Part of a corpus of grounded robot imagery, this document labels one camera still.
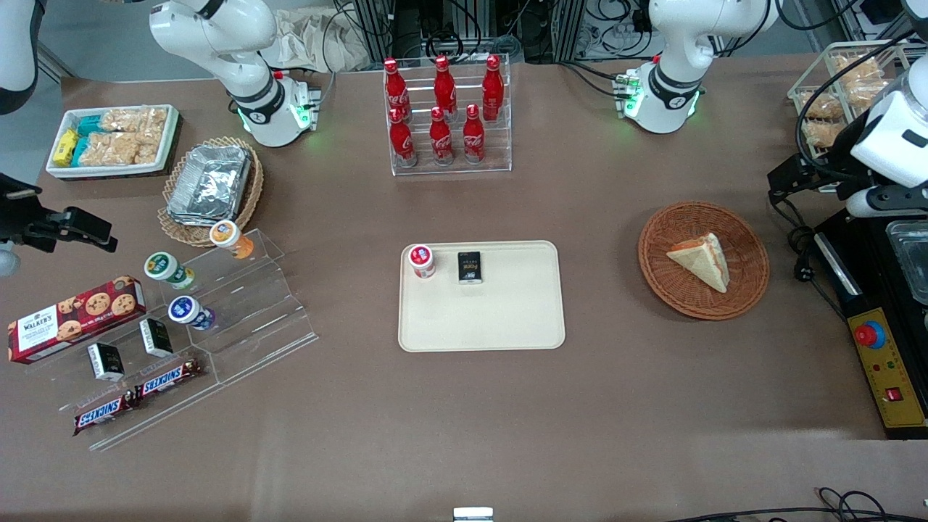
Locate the green lid yogurt cup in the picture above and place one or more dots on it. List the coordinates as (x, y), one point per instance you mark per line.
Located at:
(163, 267)

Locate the teal snack packet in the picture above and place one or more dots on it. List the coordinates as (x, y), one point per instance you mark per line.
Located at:
(80, 151)
(88, 125)

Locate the small black snack box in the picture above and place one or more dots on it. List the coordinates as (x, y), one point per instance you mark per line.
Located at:
(106, 361)
(156, 337)
(470, 267)

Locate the clear plastic container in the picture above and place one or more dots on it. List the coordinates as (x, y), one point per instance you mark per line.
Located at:
(910, 257)

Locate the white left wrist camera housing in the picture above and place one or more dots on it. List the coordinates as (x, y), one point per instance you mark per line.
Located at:
(870, 206)

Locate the yellow snack packet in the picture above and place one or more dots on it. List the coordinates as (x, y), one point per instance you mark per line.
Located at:
(65, 147)

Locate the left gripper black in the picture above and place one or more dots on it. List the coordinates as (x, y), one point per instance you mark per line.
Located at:
(843, 149)

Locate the small white grey device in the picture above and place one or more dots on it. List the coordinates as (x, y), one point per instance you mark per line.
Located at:
(473, 515)

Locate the red lid yogurt cup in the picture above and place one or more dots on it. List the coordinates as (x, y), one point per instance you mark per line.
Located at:
(421, 259)

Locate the light oval wicker basket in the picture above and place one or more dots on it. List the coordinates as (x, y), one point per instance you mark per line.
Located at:
(254, 188)

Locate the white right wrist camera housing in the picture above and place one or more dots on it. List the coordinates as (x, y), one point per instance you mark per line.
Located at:
(7, 261)

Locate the triangular sandwich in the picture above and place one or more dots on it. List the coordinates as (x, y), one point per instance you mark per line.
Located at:
(699, 259)

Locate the Snickers chocolate bar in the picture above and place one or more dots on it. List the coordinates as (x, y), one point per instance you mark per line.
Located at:
(101, 413)
(167, 378)

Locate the red cola bottle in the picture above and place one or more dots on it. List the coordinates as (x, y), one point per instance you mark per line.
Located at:
(402, 143)
(473, 139)
(444, 85)
(440, 141)
(493, 87)
(395, 87)

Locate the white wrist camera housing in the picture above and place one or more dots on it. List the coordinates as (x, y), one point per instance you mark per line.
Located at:
(870, 206)
(7, 261)

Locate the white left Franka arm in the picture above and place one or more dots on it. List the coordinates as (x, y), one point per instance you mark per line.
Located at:
(674, 94)

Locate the brown round wicker basket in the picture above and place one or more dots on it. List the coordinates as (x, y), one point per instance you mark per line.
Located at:
(674, 290)

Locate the red Walkers cookie box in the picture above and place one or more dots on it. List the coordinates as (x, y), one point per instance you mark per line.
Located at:
(72, 319)

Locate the grey metal bar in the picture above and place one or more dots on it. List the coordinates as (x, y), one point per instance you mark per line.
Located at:
(54, 65)

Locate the clear acrylic bottle rack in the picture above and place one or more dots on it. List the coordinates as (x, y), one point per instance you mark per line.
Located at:
(500, 148)

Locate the clear acrylic stepped display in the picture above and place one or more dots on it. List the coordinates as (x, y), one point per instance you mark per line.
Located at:
(254, 319)

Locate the beige plastic tray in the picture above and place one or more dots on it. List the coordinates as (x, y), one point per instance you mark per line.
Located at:
(482, 315)

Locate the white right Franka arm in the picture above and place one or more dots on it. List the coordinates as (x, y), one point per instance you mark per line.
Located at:
(254, 101)

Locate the stacked aluminium foil trays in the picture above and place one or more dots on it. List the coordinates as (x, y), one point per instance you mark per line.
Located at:
(210, 181)

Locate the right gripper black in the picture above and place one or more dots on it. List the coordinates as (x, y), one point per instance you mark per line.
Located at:
(14, 217)

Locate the wrapped bread packet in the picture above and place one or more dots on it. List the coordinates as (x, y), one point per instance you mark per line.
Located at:
(866, 93)
(855, 67)
(823, 134)
(819, 106)

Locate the white rectangular snack tray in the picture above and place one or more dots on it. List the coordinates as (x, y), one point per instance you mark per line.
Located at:
(170, 138)

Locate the clear rice cracker packet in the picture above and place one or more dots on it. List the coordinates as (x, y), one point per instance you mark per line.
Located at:
(134, 119)
(116, 148)

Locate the black yellow control box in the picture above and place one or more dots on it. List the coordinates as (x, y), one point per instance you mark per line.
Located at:
(888, 377)

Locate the beige cloth bag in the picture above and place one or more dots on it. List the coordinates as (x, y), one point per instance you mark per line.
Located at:
(312, 43)

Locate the blue lid yogurt cup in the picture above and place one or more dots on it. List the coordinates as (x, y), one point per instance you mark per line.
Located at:
(185, 310)

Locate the orange lid yogurt cup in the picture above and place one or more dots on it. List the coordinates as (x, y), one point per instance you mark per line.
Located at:
(228, 235)

